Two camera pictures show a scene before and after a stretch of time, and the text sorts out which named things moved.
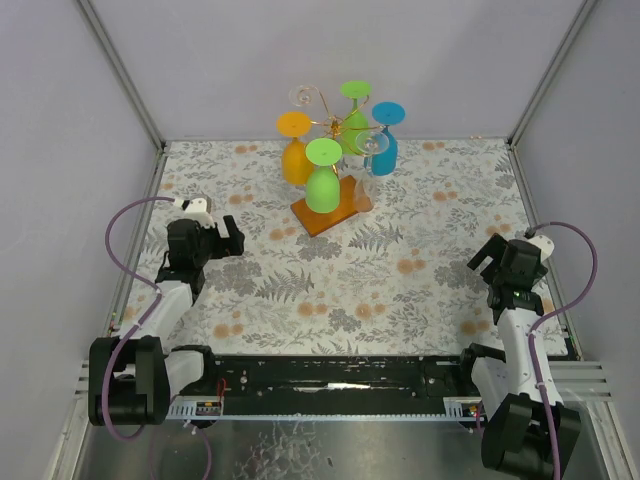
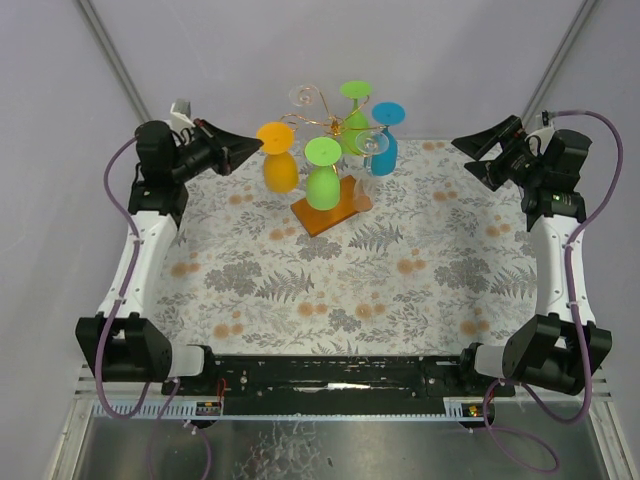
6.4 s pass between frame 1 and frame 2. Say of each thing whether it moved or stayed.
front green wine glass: stayed
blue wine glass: stayed
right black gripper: moved
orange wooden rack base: stayed
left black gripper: moved
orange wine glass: moved
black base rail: stayed
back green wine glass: stayed
